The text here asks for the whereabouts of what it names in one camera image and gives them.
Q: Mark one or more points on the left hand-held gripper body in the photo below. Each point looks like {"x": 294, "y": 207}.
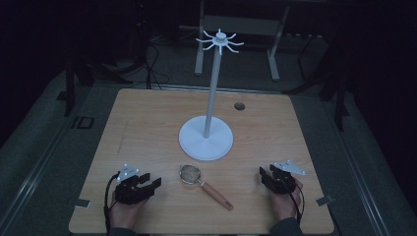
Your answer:
{"x": 129, "y": 193}

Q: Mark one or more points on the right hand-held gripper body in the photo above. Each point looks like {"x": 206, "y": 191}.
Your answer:
{"x": 282, "y": 183}

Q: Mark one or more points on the person's left hand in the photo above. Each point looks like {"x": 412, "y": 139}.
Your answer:
{"x": 123, "y": 214}

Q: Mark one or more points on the person's right hand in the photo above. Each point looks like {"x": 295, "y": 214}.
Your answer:
{"x": 284, "y": 206}

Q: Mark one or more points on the grey metal table clip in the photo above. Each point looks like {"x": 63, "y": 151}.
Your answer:
{"x": 324, "y": 200}
{"x": 82, "y": 203}

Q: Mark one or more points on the white hook stand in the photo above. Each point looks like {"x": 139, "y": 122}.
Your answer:
{"x": 206, "y": 141}

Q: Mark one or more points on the dark metal stand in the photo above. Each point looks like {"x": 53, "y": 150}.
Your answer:
{"x": 69, "y": 88}
{"x": 341, "y": 98}

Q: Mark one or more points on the white metal frame stand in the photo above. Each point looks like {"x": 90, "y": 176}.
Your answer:
{"x": 242, "y": 25}

